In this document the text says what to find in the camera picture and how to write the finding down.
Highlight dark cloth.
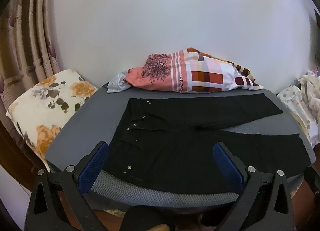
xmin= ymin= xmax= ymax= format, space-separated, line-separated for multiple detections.
xmin=120 ymin=205 xmax=177 ymax=231

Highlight black pants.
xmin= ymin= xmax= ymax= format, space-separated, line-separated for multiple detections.
xmin=102 ymin=93 xmax=312 ymax=194

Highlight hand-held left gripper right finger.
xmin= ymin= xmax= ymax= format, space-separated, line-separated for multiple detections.
xmin=212 ymin=141 xmax=297 ymax=231

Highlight wooden bed frame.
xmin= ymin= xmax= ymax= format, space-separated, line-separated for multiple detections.
xmin=0 ymin=121 xmax=50 ymax=194

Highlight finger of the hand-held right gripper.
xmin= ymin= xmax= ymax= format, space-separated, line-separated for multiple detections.
xmin=303 ymin=164 xmax=320 ymax=198

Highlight white dotted cloth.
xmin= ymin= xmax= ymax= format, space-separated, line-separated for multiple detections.
xmin=276 ymin=71 xmax=320 ymax=146

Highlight patterned curtain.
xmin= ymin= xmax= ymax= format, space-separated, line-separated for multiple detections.
xmin=0 ymin=0 xmax=60 ymax=124

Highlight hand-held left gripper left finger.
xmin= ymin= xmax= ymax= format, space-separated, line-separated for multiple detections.
xmin=24 ymin=141 xmax=110 ymax=231

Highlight grey mesh mat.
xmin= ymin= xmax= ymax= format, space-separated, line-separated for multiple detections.
xmin=44 ymin=87 xmax=317 ymax=210

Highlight floral pillow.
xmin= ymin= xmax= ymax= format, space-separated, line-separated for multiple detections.
xmin=5 ymin=69 xmax=98 ymax=171

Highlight grey striped cloth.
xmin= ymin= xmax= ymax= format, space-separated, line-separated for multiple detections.
xmin=106 ymin=71 xmax=132 ymax=94

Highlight pink checked blanket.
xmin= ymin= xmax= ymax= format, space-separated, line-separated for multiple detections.
xmin=124 ymin=48 xmax=264 ymax=94

